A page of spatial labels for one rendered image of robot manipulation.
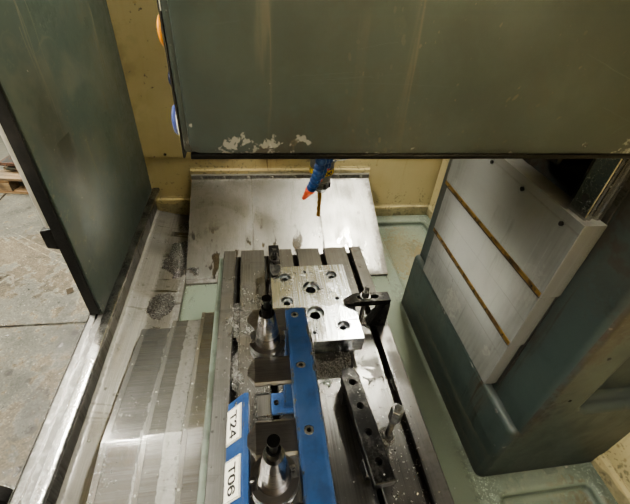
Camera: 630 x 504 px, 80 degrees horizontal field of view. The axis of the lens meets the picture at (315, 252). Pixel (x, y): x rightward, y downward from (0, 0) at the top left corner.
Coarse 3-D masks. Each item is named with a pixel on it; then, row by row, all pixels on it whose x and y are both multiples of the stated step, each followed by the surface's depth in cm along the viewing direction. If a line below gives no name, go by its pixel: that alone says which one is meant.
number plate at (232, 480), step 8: (240, 456) 75; (232, 464) 75; (240, 464) 74; (232, 472) 74; (240, 472) 73; (224, 480) 75; (232, 480) 73; (240, 480) 72; (224, 488) 74; (232, 488) 72; (240, 488) 71; (224, 496) 72; (232, 496) 71; (240, 496) 70
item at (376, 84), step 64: (192, 0) 30; (256, 0) 30; (320, 0) 31; (384, 0) 32; (448, 0) 32; (512, 0) 33; (576, 0) 34; (192, 64) 33; (256, 64) 33; (320, 64) 34; (384, 64) 35; (448, 64) 36; (512, 64) 36; (576, 64) 37; (192, 128) 36; (256, 128) 37; (320, 128) 38; (384, 128) 39; (448, 128) 40; (512, 128) 41; (576, 128) 42
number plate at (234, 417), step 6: (234, 408) 84; (240, 408) 83; (228, 414) 85; (234, 414) 83; (240, 414) 82; (228, 420) 84; (234, 420) 82; (240, 420) 81; (228, 426) 83; (234, 426) 81; (240, 426) 80; (228, 432) 82; (234, 432) 80; (240, 432) 79; (228, 438) 81; (234, 438) 79; (228, 444) 80
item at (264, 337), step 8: (272, 312) 61; (264, 320) 60; (272, 320) 60; (256, 328) 63; (264, 328) 61; (272, 328) 61; (256, 336) 63; (264, 336) 62; (272, 336) 62; (256, 344) 64; (264, 344) 62; (272, 344) 63
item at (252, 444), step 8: (256, 424) 54; (264, 424) 54; (272, 424) 54; (280, 424) 54; (288, 424) 54; (256, 432) 53; (264, 432) 53; (272, 432) 53; (280, 432) 53; (288, 432) 53; (296, 432) 54; (248, 440) 52; (256, 440) 52; (264, 440) 52; (280, 440) 53; (288, 440) 53; (296, 440) 53; (256, 448) 52; (264, 448) 52; (288, 448) 52; (296, 448) 52; (256, 456) 51
